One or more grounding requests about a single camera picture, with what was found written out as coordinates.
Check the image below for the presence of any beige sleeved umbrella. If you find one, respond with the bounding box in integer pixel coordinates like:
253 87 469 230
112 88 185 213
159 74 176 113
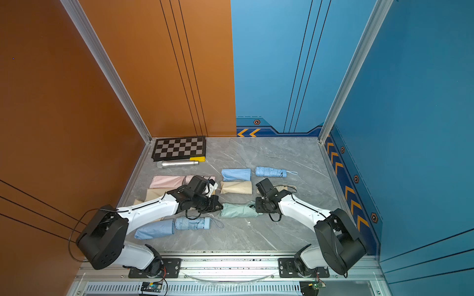
276 185 297 194

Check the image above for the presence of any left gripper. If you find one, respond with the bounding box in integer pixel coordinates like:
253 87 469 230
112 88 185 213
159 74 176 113
193 195 226 213

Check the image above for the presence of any checkerboard calibration board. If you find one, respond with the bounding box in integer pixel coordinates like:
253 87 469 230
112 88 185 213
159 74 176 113
151 136 206 162

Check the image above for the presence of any silver metal cylinder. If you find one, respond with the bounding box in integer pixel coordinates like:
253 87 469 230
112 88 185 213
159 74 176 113
157 160 199 169

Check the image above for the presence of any pink umbrella sleeve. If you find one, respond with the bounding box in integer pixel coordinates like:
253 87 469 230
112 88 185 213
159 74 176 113
149 175 186 189

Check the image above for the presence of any green circuit board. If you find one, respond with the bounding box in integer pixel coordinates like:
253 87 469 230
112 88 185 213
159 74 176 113
140 281 164 296

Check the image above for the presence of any pink umbrella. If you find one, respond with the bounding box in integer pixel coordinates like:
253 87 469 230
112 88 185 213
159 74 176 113
185 175 216 186

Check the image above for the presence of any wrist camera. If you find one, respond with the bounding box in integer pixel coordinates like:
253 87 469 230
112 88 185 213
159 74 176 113
256 178 279 199
186 175 218 196

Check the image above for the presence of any light blue sleeved umbrella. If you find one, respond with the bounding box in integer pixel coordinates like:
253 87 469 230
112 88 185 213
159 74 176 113
174 217 224 230

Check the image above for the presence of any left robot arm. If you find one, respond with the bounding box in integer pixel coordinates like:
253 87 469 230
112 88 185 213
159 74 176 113
75 186 223 278

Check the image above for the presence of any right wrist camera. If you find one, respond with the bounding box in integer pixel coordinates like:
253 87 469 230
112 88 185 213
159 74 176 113
256 178 279 199

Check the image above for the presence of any cream umbrella sleeve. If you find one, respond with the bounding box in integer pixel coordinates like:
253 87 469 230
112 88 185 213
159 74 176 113
144 188 170 202

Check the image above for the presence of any aluminium front rail frame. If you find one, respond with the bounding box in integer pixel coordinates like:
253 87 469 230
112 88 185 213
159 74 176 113
68 251 392 296

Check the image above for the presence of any small right circuit board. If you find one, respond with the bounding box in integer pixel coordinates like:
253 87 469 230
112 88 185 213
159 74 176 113
309 280 327 291

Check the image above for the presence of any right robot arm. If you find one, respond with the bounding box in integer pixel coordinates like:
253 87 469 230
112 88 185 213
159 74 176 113
255 188 367 277

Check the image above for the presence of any yellow block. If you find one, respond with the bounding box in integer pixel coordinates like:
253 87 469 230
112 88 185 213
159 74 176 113
189 157 206 162

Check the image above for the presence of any light blue umbrella sleeve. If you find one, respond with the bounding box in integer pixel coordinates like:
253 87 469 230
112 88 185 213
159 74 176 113
134 219 175 240

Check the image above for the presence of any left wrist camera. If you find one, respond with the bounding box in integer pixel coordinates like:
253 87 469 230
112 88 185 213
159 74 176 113
186 175 218 196

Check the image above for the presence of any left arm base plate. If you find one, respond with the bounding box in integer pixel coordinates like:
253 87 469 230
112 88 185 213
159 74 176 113
128 258 181 279

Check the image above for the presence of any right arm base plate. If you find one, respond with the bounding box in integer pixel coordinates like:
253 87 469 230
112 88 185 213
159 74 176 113
278 258 330 278

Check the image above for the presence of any beige umbrella sleeve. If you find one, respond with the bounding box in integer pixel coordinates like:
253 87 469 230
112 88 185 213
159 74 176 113
220 181 253 194

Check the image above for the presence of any mint green umbrella sleeve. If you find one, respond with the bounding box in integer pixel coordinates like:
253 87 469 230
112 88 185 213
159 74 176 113
220 203 260 218

